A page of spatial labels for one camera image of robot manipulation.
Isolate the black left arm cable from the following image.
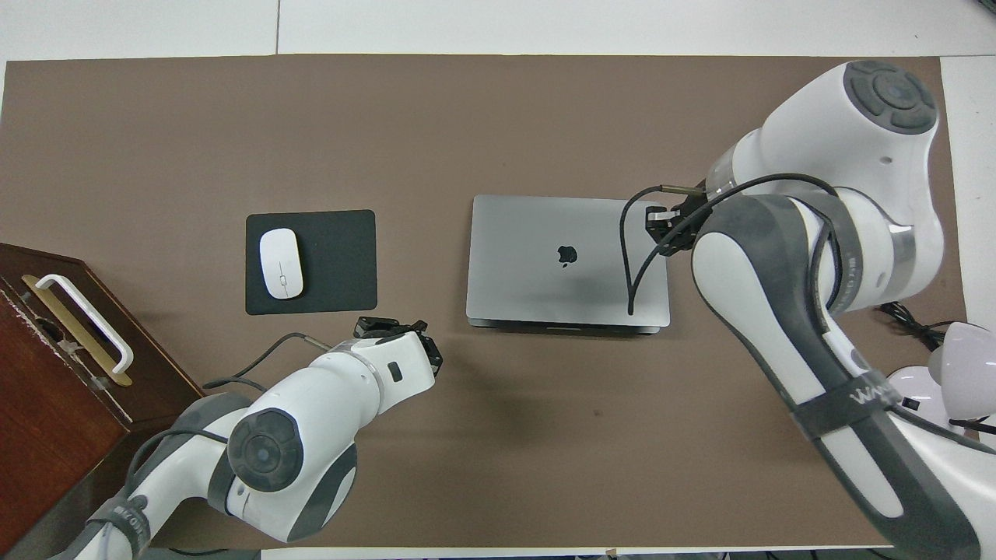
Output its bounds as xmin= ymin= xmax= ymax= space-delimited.
xmin=124 ymin=332 xmax=331 ymax=502

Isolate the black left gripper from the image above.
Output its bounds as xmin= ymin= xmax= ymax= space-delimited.
xmin=353 ymin=315 xmax=445 ymax=381

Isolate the white box handle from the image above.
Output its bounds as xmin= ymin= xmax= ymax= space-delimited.
xmin=35 ymin=274 xmax=135 ymax=376

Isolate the black mouse pad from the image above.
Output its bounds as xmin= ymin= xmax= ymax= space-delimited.
xmin=245 ymin=209 xmax=378 ymax=316

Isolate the brass handle plate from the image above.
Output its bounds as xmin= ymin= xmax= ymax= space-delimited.
xmin=21 ymin=274 xmax=133 ymax=387

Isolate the silver grey laptop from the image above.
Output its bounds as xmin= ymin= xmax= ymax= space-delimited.
xmin=465 ymin=194 xmax=672 ymax=336

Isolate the white desk lamp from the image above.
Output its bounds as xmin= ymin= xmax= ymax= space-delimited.
xmin=887 ymin=320 xmax=996 ymax=448

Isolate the large brown table mat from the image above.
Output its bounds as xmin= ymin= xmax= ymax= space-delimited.
xmin=0 ymin=53 xmax=970 ymax=549

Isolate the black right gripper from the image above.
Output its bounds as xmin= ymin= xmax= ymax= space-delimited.
xmin=644 ymin=190 xmax=711 ymax=258

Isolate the white computer mouse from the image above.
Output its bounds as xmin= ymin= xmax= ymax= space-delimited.
xmin=259 ymin=228 xmax=304 ymax=299

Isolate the black lamp power cable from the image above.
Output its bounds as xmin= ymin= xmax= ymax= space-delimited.
xmin=879 ymin=302 xmax=946 ymax=351

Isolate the dark brown wooden box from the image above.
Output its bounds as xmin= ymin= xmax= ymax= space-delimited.
xmin=0 ymin=243 xmax=207 ymax=560

